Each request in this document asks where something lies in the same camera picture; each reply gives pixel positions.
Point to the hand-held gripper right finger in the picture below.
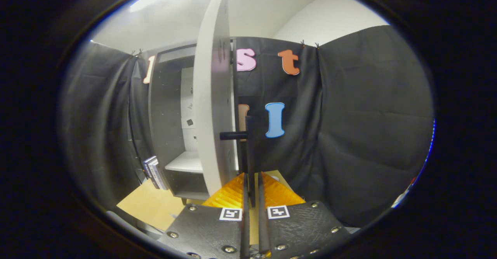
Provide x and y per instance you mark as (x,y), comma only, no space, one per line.
(262,232)

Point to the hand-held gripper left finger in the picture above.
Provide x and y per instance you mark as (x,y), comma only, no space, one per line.
(245,232)

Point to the grey cabinet body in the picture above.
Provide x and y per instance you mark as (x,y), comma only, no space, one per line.
(167,115)

